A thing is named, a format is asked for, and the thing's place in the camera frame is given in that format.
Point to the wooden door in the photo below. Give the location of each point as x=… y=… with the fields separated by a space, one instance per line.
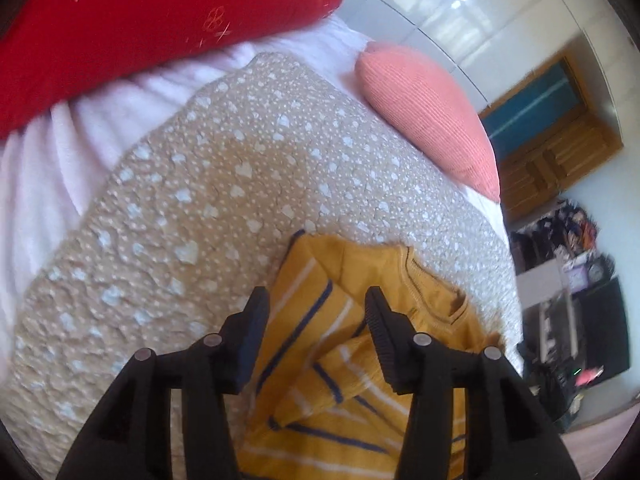
x=542 y=130

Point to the red embroidered pillow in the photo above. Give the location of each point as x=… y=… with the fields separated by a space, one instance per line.
x=115 y=25

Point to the beige heart print blanket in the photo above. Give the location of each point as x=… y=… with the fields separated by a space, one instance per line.
x=210 y=200

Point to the yellow striped sweater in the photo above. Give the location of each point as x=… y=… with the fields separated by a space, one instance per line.
x=320 y=360

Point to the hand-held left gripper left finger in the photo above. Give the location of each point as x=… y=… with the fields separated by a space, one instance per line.
x=248 y=345

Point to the white bed sheet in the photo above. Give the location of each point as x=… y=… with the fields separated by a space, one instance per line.
x=85 y=125

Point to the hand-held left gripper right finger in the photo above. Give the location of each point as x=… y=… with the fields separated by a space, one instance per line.
x=384 y=340

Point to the cluttered dark shelf unit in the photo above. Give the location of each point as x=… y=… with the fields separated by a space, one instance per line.
x=565 y=310

